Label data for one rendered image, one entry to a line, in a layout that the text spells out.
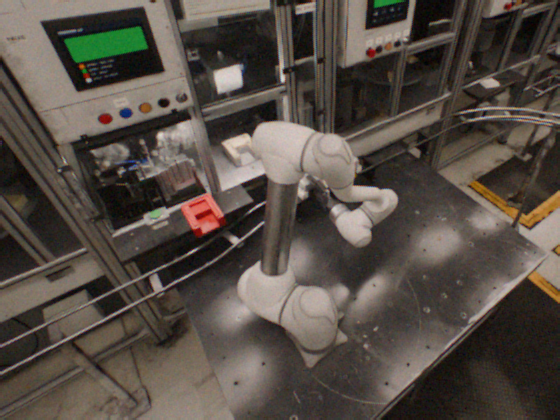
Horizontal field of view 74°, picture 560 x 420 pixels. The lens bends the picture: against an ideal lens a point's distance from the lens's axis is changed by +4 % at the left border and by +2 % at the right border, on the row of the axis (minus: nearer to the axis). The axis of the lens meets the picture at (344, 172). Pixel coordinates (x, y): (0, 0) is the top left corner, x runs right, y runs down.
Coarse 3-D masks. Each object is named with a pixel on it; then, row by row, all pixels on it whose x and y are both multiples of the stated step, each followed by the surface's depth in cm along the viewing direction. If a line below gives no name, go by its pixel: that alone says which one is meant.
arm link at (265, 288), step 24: (264, 144) 106; (288, 144) 103; (264, 168) 110; (288, 168) 106; (288, 192) 113; (288, 216) 117; (264, 240) 122; (288, 240) 123; (264, 264) 126; (288, 264) 134; (240, 288) 133; (264, 288) 126; (288, 288) 130; (264, 312) 129
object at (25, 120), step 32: (320, 0) 141; (320, 32) 150; (0, 64) 96; (320, 64) 159; (0, 96) 99; (320, 96) 170; (32, 128) 108; (256, 192) 204; (96, 224) 137; (160, 256) 187; (160, 320) 190
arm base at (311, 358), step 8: (336, 336) 139; (344, 336) 140; (296, 344) 137; (336, 344) 138; (304, 352) 135; (312, 352) 133; (320, 352) 134; (328, 352) 136; (304, 360) 134; (312, 360) 133; (312, 368) 132
